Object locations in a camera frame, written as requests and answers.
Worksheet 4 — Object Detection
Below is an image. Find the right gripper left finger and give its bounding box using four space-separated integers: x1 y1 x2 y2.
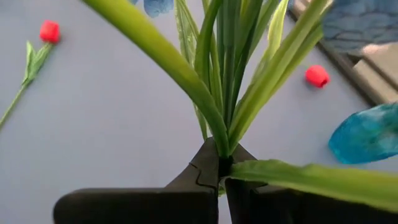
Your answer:
52 137 221 224

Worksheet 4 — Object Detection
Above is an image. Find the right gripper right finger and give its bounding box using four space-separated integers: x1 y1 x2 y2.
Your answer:
224 144 398 224

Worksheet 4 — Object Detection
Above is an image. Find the blue artificial flower bunch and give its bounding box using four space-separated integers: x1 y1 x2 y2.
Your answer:
81 0 398 214

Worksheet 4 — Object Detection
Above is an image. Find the red tulip with leaves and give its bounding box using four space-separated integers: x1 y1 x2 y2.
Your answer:
0 19 62 130

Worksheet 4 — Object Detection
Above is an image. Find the teal glass vase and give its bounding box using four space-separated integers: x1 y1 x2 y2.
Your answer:
328 102 398 166

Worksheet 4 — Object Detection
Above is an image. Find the red tulip bare stem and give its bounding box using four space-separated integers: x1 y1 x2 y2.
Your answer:
304 64 331 89

